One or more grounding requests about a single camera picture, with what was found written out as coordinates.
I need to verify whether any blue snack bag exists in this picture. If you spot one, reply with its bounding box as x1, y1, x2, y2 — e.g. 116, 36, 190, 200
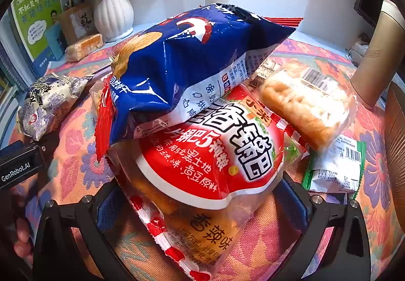
95, 2, 298, 161

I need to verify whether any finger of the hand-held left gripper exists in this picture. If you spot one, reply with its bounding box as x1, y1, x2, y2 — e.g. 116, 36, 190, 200
31, 133, 61, 159

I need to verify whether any stack of books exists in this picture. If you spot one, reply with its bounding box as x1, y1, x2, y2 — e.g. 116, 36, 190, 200
0, 12, 48, 142

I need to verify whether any green and white snack packet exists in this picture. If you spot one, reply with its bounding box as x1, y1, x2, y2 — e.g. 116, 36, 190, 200
302, 134, 368, 194

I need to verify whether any cream patterned snack packet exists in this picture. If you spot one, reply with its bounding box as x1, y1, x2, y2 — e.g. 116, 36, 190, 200
16, 75, 94, 142

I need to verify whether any red label snack bag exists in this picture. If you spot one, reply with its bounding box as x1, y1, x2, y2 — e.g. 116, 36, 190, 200
92, 78, 311, 281

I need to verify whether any orange cake packet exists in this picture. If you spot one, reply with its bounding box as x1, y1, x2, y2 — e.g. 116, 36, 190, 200
65, 33, 105, 62

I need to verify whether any beige thermos bottle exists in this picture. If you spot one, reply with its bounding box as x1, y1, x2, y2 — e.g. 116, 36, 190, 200
350, 0, 405, 107

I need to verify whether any wooden pen holder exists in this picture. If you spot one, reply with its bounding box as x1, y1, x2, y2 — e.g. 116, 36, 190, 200
55, 2, 97, 45

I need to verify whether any grey pouch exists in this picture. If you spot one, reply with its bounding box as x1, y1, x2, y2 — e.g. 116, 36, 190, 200
346, 34, 371, 63

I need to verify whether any floral cloth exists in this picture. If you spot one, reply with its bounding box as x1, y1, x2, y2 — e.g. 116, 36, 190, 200
9, 16, 405, 281

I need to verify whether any white ribbed vase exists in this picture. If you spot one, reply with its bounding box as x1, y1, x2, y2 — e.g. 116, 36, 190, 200
90, 0, 135, 42

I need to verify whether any person's left hand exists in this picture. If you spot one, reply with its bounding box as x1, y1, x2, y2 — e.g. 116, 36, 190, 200
6, 195, 35, 266

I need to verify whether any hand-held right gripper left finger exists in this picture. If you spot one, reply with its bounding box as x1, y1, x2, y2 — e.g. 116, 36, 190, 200
33, 184, 140, 281

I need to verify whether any clear pastry packet with barcode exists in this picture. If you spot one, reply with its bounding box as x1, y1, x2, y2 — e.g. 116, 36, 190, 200
250, 58, 358, 152

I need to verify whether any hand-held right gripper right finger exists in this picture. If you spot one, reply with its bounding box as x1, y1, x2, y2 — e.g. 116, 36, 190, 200
272, 170, 372, 281

